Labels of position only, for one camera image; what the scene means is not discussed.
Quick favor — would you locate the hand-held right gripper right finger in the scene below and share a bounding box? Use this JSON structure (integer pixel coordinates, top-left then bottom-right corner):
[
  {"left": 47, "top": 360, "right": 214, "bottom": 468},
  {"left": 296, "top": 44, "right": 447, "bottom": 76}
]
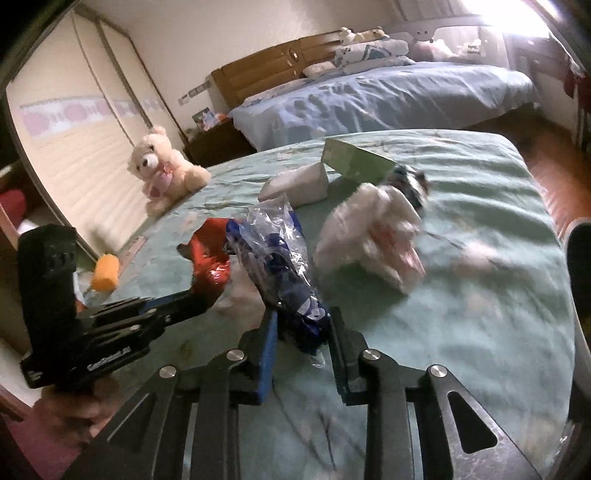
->
[{"left": 328, "top": 307, "right": 543, "bottom": 480}]

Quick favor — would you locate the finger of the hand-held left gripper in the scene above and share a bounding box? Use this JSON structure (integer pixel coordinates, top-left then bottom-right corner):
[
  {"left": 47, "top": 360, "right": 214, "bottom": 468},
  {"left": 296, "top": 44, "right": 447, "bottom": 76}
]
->
[
  {"left": 76, "top": 290, "right": 206, "bottom": 324},
  {"left": 92, "top": 298, "right": 219, "bottom": 344}
]

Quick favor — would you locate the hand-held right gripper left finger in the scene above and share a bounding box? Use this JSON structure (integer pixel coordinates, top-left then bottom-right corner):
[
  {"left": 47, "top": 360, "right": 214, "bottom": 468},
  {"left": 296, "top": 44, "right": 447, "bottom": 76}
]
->
[{"left": 60, "top": 307, "right": 280, "bottom": 480}]

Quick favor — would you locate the red snack wrapper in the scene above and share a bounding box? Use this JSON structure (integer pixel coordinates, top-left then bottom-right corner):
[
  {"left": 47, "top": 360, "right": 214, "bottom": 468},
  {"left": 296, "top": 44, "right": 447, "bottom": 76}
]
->
[{"left": 178, "top": 218, "right": 232, "bottom": 296}]

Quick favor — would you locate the blue clear plastic wrapper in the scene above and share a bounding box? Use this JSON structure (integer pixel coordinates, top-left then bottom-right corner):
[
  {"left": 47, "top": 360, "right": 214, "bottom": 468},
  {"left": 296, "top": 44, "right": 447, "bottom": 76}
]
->
[{"left": 226, "top": 194, "right": 331, "bottom": 356}]

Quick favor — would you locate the white pink tissue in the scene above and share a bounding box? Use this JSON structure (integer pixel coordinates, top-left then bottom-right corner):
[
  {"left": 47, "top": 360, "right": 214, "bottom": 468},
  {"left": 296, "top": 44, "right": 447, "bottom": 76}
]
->
[{"left": 314, "top": 182, "right": 428, "bottom": 294}]

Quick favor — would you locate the white tissue pack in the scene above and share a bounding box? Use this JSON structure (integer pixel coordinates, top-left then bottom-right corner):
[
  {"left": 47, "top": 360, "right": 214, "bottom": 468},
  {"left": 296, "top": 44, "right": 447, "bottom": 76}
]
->
[{"left": 257, "top": 162, "right": 329, "bottom": 206}]

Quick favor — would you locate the green box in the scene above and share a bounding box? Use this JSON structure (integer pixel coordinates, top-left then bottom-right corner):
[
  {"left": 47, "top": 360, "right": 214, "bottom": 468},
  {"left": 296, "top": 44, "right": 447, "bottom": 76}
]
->
[{"left": 322, "top": 138, "right": 398, "bottom": 185}]

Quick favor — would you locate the black grey trash bin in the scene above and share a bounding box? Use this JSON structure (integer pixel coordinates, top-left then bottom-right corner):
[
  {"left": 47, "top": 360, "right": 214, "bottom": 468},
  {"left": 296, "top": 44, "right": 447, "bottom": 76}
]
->
[{"left": 566, "top": 219, "right": 591, "bottom": 365}]

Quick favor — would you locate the person's left hand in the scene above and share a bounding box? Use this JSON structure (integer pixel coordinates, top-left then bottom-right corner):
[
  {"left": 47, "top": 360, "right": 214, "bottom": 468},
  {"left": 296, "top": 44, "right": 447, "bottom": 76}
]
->
[{"left": 37, "top": 378, "right": 125, "bottom": 435}]

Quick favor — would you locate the red cloth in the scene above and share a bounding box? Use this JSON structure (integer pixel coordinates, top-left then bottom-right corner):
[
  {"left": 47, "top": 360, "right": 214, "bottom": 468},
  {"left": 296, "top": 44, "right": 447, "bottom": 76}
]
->
[{"left": 0, "top": 189, "right": 26, "bottom": 222}]

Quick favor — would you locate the cream teddy bear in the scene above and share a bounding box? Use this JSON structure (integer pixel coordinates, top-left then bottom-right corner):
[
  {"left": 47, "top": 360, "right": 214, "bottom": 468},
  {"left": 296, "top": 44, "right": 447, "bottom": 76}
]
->
[{"left": 128, "top": 126, "right": 212, "bottom": 217}]

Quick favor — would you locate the white sliding wardrobe door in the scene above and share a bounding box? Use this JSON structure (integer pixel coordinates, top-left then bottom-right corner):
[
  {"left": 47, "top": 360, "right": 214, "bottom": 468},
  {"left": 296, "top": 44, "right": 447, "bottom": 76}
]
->
[{"left": 0, "top": 0, "right": 185, "bottom": 259}]

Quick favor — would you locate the green floral tablecloth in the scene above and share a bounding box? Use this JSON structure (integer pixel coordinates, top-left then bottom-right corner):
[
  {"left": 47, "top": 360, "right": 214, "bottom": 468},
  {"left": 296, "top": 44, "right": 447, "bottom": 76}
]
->
[{"left": 69, "top": 129, "right": 578, "bottom": 480}]

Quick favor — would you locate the dark wooden nightstand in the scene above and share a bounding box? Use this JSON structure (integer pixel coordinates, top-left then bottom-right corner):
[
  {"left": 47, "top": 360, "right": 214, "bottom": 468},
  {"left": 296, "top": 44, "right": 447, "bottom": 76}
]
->
[{"left": 185, "top": 121, "right": 257, "bottom": 167}]

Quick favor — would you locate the crinkled silver blue wrapper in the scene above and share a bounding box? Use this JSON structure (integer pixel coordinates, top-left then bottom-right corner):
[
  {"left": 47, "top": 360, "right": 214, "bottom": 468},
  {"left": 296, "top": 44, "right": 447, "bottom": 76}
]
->
[{"left": 385, "top": 166, "right": 430, "bottom": 208}]

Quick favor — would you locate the brown wooden headboard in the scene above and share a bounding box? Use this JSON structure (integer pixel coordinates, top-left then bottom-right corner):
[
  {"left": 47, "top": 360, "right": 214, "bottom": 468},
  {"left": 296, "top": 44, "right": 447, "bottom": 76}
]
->
[{"left": 211, "top": 33, "right": 342, "bottom": 109}]

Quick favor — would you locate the bed with blue sheet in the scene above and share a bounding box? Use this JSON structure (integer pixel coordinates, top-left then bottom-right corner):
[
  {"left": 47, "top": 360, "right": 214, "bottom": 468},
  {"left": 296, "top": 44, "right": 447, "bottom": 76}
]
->
[{"left": 229, "top": 60, "right": 541, "bottom": 151}]

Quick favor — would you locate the white pillow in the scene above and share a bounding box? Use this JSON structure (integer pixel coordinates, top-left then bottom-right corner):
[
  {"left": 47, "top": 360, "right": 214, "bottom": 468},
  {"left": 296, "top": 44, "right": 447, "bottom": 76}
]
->
[{"left": 302, "top": 61, "right": 338, "bottom": 80}]

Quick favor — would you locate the blue patterned folded quilt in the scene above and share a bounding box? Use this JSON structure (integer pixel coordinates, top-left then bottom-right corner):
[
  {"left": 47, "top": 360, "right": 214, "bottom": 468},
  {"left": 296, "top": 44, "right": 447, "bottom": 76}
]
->
[{"left": 333, "top": 38, "right": 411, "bottom": 70}]

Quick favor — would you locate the pink plush toy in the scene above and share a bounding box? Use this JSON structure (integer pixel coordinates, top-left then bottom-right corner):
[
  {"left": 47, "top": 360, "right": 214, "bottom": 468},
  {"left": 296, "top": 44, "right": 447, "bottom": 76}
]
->
[{"left": 411, "top": 38, "right": 451, "bottom": 61}]

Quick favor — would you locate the white baby crib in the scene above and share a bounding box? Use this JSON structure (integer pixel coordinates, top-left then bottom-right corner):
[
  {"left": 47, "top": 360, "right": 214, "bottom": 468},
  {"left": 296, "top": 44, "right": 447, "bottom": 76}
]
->
[{"left": 385, "top": 14, "right": 509, "bottom": 65}]

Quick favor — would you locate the dark hanging jacket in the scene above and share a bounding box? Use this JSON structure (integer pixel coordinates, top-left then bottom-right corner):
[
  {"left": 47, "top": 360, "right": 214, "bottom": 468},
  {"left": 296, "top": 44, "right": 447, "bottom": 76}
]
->
[{"left": 561, "top": 55, "right": 585, "bottom": 97}]

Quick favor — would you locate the small picture frame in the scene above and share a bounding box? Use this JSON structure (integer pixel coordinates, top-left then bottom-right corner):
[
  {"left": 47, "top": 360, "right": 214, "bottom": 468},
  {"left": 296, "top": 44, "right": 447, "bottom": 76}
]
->
[{"left": 191, "top": 107, "right": 218, "bottom": 131}]

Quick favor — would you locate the wall switch panel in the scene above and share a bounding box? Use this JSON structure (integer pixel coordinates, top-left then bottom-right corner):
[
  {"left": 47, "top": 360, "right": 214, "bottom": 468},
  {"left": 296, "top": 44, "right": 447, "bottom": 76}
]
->
[{"left": 178, "top": 83, "right": 208, "bottom": 104}]

